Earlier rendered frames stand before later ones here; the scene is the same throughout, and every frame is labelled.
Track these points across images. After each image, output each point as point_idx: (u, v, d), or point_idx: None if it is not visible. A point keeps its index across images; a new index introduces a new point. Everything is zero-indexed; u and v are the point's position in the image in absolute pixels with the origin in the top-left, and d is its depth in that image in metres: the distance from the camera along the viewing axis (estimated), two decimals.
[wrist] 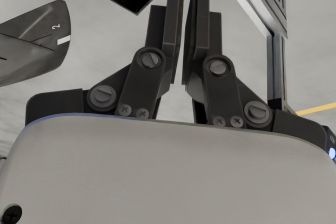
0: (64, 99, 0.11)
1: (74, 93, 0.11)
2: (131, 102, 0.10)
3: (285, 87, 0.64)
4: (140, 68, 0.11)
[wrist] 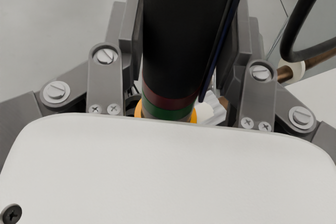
0: (17, 105, 0.11)
1: (26, 97, 0.11)
2: (99, 100, 0.10)
3: None
4: (99, 66, 0.11)
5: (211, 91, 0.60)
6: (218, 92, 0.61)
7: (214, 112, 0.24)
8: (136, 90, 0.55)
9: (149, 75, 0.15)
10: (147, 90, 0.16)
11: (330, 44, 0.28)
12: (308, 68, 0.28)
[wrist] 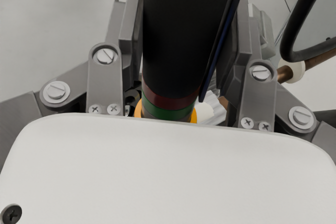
0: (17, 105, 0.11)
1: (25, 97, 0.11)
2: (99, 100, 0.10)
3: None
4: (98, 66, 0.11)
5: None
6: None
7: (214, 112, 0.24)
8: None
9: (149, 75, 0.15)
10: (147, 89, 0.16)
11: (330, 44, 0.28)
12: (308, 68, 0.28)
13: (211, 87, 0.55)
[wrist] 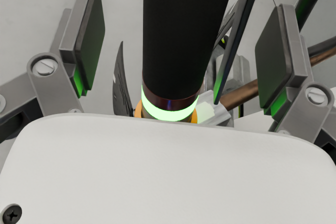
0: None
1: None
2: (57, 111, 0.10)
3: None
4: (42, 78, 0.10)
5: None
6: None
7: (215, 112, 0.24)
8: None
9: (149, 77, 0.15)
10: (147, 91, 0.16)
11: (332, 43, 0.27)
12: None
13: None
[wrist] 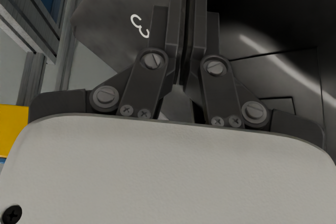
0: (67, 99, 0.11)
1: (77, 93, 0.11)
2: (133, 102, 0.10)
3: None
4: (143, 69, 0.11)
5: None
6: None
7: None
8: None
9: None
10: None
11: None
12: None
13: None
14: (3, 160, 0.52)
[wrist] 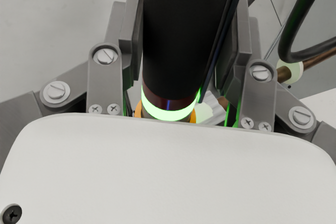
0: (17, 105, 0.11)
1: (26, 97, 0.11)
2: (99, 100, 0.10)
3: None
4: (99, 66, 0.11)
5: None
6: None
7: (213, 112, 0.25)
8: None
9: (149, 77, 0.15)
10: (147, 91, 0.16)
11: (328, 45, 0.28)
12: (306, 68, 0.28)
13: None
14: None
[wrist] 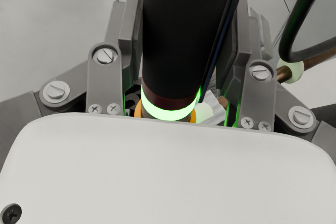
0: (17, 105, 0.11)
1: (26, 97, 0.11)
2: (99, 100, 0.10)
3: None
4: (99, 66, 0.11)
5: (215, 78, 0.57)
6: None
7: (214, 112, 0.25)
8: None
9: (149, 76, 0.15)
10: (147, 90, 0.16)
11: (329, 45, 0.28)
12: (307, 68, 0.28)
13: (210, 90, 0.56)
14: None
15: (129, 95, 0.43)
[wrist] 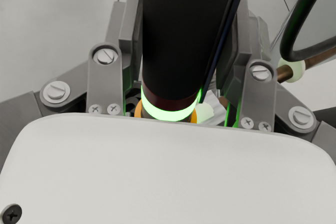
0: (17, 105, 0.11)
1: (26, 97, 0.11)
2: (99, 100, 0.10)
3: None
4: (99, 66, 0.11)
5: (214, 80, 0.58)
6: None
7: (214, 112, 0.24)
8: None
9: (149, 77, 0.15)
10: (147, 91, 0.16)
11: (330, 43, 0.27)
12: (308, 67, 0.28)
13: None
14: None
15: (129, 98, 0.44)
